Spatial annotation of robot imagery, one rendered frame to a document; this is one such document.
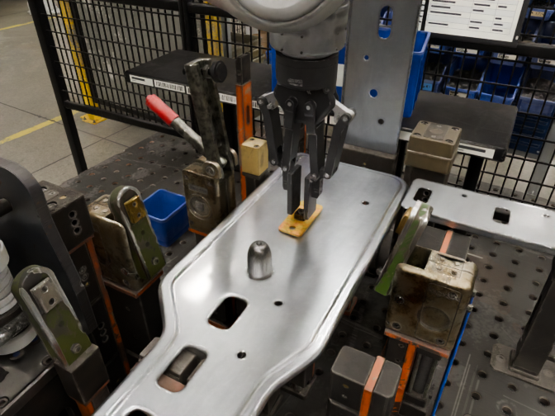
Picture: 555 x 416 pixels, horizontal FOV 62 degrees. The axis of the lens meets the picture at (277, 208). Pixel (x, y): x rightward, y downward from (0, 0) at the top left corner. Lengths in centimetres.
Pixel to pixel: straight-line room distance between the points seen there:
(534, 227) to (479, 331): 31
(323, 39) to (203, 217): 36
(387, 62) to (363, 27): 7
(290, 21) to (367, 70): 52
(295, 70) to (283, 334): 30
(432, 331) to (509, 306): 48
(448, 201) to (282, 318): 36
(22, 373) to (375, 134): 66
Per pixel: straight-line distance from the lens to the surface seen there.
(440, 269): 57
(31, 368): 61
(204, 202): 74
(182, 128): 72
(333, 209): 72
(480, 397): 92
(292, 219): 68
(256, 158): 76
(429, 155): 84
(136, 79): 124
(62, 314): 54
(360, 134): 89
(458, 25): 109
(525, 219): 79
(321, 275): 60
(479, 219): 76
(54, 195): 59
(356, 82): 86
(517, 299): 111
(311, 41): 53
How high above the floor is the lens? 141
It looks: 35 degrees down
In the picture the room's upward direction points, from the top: straight up
